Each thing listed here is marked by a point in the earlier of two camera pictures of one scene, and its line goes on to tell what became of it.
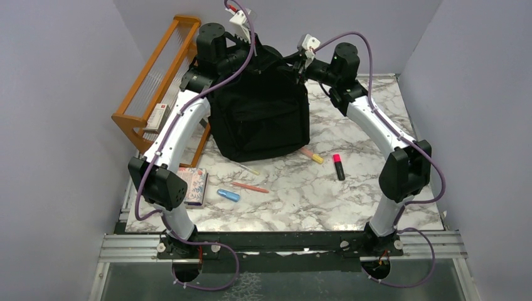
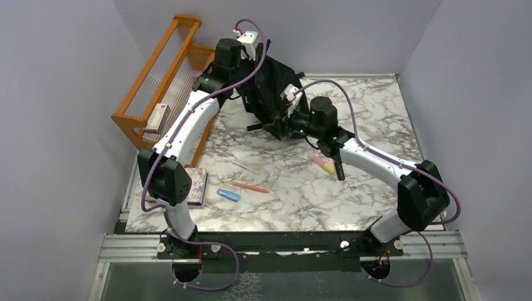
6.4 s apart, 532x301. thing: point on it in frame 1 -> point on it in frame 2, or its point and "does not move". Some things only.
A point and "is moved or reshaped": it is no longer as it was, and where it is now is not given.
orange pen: [251, 187] does not move
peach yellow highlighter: [314, 157] -> [321, 162]
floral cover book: [196, 179] does not move
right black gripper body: [316, 70] -> [297, 122]
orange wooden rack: [160, 82] does not move
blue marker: [227, 194] does not move
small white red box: [157, 118] does not move
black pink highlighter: [339, 167] does not move
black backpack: [261, 108] is moved or reshaped
